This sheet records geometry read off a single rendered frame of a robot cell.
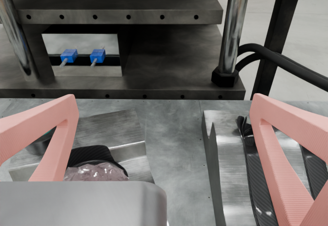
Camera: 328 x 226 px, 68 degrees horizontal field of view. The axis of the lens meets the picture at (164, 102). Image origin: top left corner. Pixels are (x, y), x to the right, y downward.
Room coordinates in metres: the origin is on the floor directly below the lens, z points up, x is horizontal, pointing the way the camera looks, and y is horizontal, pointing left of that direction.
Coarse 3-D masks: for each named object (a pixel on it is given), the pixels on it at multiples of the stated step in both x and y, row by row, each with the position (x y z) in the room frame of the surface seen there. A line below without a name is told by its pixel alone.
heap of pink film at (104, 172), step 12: (72, 168) 0.30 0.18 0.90; (84, 168) 0.30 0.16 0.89; (96, 168) 0.30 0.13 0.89; (108, 168) 0.30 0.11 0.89; (120, 168) 0.30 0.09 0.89; (72, 180) 0.27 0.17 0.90; (84, 180) 0.27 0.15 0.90; (96, 180) 0.27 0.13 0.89; (108, 180) 0.27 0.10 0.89; (120, 180) 0.27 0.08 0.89
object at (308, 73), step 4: (308, 72) 0.63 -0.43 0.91; (304, 76) 0.63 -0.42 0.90; (308, 76) 0.62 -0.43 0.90; (312, 76) 0.62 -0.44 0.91; (316, 76) 0.62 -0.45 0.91; (304, 80) 0.63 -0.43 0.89; (308, 80) 0.62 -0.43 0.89; (312, 80) 0.61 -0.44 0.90; (316, 80) 0.61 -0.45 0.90; (320, 80) 0.61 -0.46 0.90; (324, 80) 0.60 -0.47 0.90; (316, 84) 0.60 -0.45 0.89; (320, 84) 0.60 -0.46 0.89; (324, 84) 0.59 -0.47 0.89; (320, 88) 0.60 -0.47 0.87; (324, 88) 0.59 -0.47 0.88
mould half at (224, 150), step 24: (216, 120) 0.48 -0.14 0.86; (216, 144) 0.33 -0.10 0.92; (240, 144) 0.33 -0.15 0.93; (288, 144) 0.32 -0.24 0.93; (216, 168) 0.30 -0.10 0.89; (240, 168) 0.28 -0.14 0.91; (216, 192) 0.27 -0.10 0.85; (240, 192) 0.25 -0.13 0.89; (216, 216) 0.24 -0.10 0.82; (240, 216) 0.21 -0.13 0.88
